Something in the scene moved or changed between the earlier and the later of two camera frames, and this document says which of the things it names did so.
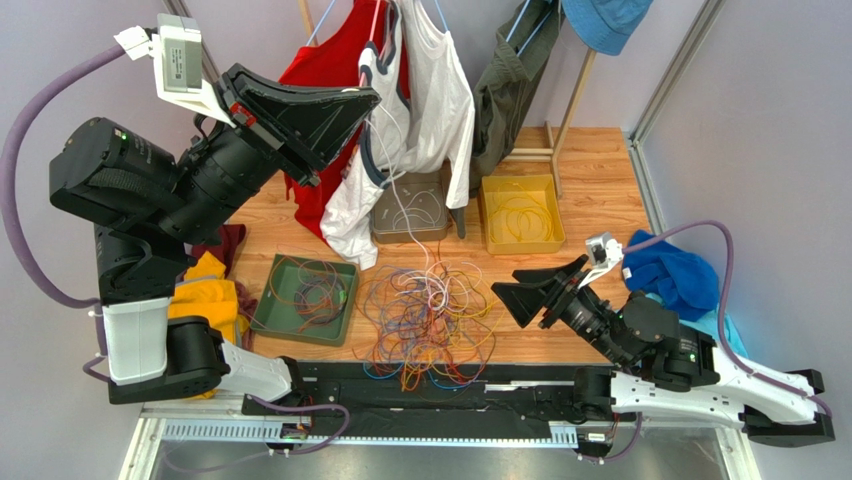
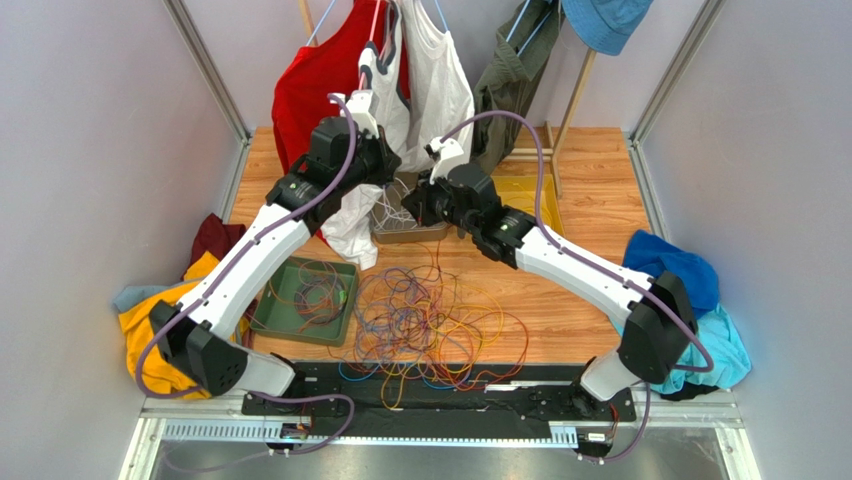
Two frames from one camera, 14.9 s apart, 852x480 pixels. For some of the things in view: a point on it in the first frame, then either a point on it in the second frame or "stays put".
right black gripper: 559,301 → 421,202
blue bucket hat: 604,25 stays put
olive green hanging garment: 504,83 stays put
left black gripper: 302,127 → 388,160
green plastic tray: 309,300 stays put
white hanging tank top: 425,121 stays put
